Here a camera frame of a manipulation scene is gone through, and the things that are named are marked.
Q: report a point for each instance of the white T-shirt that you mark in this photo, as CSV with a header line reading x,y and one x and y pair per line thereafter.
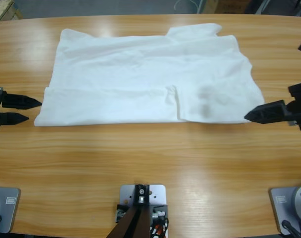
x,y
128,81

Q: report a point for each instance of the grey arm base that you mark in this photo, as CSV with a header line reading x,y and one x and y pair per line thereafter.
x,y
281,205
6,210

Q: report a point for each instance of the dark grey chair base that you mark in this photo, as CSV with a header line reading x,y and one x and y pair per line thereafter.
x,y
300,8

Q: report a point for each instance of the grey metal stand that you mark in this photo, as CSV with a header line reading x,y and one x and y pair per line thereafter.
x,y
261,6

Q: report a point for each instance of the light wooden pallet stack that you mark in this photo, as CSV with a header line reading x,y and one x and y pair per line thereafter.
x,y
4,10

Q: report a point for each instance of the dark brown cardboard box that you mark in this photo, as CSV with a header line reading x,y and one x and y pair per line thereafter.
x,y
230,5

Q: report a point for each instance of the light brown cardboard box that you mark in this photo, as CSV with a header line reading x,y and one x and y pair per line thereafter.
x,y
209,6

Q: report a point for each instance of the white mount block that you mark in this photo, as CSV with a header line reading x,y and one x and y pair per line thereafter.
x,y
157,196

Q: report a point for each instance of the dark post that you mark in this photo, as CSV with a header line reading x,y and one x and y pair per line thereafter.
x,y
136,223

